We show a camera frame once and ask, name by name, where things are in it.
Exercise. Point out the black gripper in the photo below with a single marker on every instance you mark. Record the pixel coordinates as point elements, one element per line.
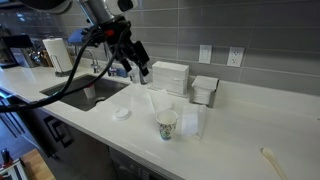
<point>118,40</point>

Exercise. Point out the white cup red inside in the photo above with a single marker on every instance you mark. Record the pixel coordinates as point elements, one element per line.
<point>89,92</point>

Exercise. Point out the white plastic cup lid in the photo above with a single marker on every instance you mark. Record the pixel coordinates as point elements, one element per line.
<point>121,114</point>

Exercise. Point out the patterned paper cup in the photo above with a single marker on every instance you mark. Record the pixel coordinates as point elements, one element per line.
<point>167,128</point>

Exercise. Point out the clear soap dispenser bottle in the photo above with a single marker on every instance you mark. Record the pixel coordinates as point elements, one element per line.
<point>135,77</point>

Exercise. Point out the blue sponge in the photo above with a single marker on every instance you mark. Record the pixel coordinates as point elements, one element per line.
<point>121,72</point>

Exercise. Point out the tall chrome gooseneck faucet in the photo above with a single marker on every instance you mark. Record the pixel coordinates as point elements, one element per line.
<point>110,70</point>

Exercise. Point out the small chrome tap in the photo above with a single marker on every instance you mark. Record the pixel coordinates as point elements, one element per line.
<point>96,68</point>

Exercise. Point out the stainless steel sink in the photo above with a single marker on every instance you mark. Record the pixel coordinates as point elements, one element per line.
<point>76,96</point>

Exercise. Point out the black paper towel holder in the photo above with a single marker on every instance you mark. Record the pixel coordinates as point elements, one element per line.
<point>65,72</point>

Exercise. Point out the white paper towel roll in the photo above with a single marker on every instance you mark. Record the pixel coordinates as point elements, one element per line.
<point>58,53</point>

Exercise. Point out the clear acrylic holder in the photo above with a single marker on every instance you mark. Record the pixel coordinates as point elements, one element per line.
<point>195,121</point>

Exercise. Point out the white power outlet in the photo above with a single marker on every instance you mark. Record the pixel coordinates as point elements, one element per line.
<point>235,56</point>

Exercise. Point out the dark cabinet front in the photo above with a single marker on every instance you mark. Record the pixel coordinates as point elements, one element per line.
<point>86,156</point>

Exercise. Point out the stainless dishwasher front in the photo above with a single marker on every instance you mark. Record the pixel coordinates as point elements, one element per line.
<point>133,168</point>

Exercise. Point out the black red bottle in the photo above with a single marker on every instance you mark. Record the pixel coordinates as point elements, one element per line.
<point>6,156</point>

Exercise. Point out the cream plastic spoon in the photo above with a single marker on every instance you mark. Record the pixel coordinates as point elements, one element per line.
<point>271,158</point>

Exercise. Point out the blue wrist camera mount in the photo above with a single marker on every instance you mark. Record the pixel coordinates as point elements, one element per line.
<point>81,36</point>

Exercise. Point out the white light switch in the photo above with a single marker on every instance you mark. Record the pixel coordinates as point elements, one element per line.
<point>205,54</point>

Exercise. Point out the white metal frame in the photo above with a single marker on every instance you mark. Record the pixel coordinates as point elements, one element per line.
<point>13,171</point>

